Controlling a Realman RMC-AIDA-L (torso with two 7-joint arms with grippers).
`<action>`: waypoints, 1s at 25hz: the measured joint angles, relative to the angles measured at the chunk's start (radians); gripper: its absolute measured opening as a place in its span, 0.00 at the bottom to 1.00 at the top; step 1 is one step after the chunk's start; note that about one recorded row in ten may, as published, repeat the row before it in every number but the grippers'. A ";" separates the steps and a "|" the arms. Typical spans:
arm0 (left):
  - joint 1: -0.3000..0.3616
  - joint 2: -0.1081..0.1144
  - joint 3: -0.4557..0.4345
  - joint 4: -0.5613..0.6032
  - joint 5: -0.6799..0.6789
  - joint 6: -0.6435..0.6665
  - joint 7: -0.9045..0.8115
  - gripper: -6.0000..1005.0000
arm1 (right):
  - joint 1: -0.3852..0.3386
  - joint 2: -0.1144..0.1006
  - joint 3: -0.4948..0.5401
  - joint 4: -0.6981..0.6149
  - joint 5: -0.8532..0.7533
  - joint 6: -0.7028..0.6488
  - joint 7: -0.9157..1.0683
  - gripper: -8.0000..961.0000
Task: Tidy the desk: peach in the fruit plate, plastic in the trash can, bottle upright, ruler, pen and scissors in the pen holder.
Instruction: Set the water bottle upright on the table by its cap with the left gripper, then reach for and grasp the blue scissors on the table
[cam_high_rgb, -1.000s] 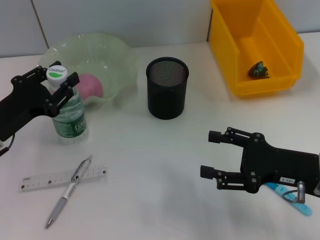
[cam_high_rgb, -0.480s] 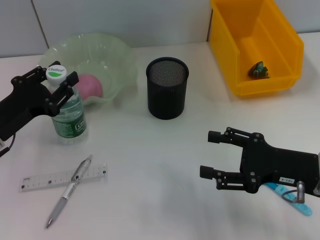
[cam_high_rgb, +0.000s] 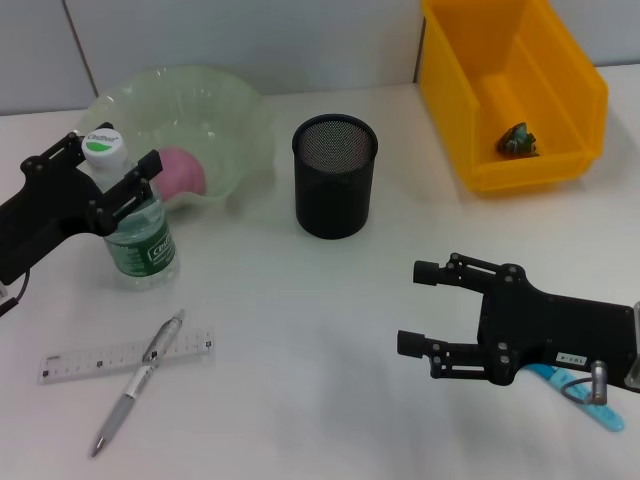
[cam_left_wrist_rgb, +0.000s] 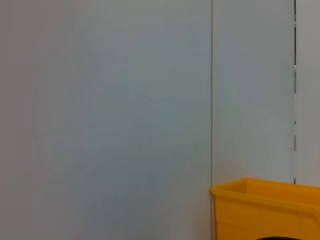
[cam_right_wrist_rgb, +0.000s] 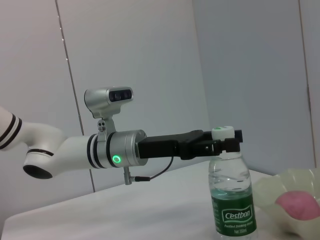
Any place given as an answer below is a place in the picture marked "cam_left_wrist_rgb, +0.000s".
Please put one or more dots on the yellow plastic bin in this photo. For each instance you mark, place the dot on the yellow plastic bin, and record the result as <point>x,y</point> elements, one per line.
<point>262,212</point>

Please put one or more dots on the black mesh pen cup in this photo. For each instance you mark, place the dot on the black mesh pen cup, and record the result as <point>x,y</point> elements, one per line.
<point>275,238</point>

